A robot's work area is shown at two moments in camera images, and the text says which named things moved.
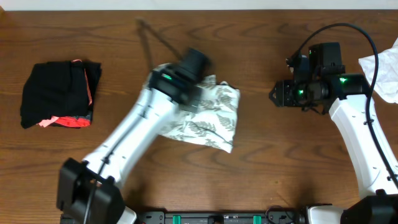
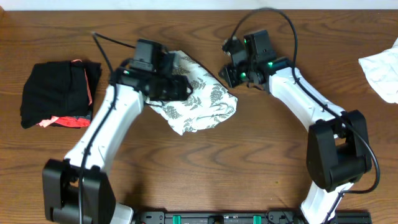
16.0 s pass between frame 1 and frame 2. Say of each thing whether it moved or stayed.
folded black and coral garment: stayed
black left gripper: moved
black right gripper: moved
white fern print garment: moved
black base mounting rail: stayed
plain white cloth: stayed
